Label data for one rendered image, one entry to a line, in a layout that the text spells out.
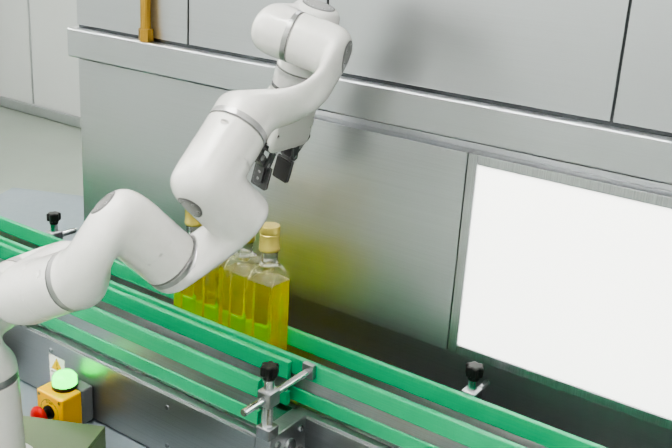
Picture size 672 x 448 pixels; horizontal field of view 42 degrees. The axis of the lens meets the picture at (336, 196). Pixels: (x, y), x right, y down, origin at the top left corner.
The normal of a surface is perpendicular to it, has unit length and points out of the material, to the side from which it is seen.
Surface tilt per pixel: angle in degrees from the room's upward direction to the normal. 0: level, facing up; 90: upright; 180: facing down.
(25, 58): 90
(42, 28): 90
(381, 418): 90
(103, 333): 90
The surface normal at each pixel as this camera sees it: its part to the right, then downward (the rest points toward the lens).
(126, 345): -0.57, 0.22
